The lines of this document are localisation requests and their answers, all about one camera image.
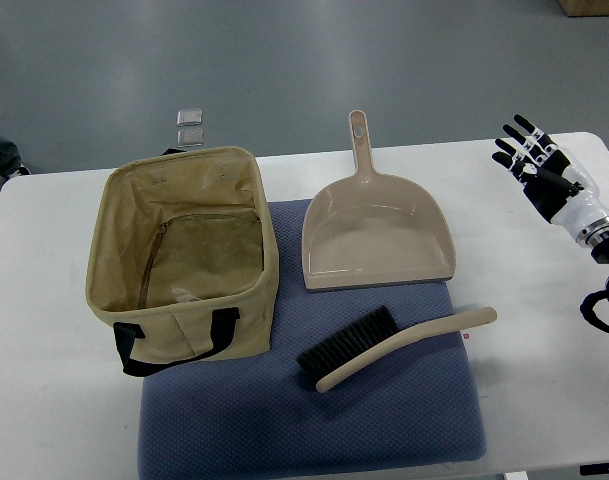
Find black table control panel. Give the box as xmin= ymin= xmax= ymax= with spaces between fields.
xmin=579 ymin=462 xmax=609 ymax=476

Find beige hand broom black bristles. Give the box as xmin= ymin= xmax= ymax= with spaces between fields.
xmin=296 ymin=306 xmax=497 ymax=393

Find yellow fabric bag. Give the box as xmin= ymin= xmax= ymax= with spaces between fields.
xmin=86 ymin=147 xmax=279 ymax=377

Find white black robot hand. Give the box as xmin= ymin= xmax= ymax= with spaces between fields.
xmin=492 ymin=114 xmax=609 ymax=239

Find beige plastic dustpan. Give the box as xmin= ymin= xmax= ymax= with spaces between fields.
xmin=301 ymin=110 xmax=456 ymax=290

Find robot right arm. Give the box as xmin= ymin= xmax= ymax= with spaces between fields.
xmin=576 ymin=216 xmax=609 ymax=334

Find upper floor socket plate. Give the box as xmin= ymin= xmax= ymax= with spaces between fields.
xmin=176 ymin=108 xmax=203 ymax=126

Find blue quilted cushion mat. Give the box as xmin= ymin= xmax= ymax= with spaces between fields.
xmin=138 ymin=200 xmax=486 ymax=479

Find brown cardboard box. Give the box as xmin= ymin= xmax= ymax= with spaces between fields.
xmin=558 ymin=0 xmax=609 ymax=18

